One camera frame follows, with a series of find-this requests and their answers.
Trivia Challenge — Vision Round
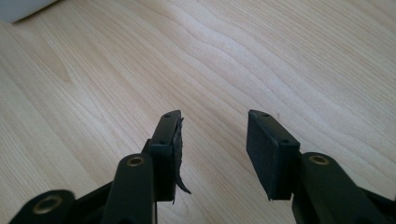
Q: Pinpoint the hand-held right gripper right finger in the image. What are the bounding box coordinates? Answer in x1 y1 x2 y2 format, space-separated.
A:
246 109 390 224

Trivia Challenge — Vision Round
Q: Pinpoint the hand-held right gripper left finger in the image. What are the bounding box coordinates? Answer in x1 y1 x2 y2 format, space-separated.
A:
100 109 192 224

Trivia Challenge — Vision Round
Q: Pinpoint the white object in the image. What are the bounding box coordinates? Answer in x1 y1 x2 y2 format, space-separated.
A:
0 0 60 24

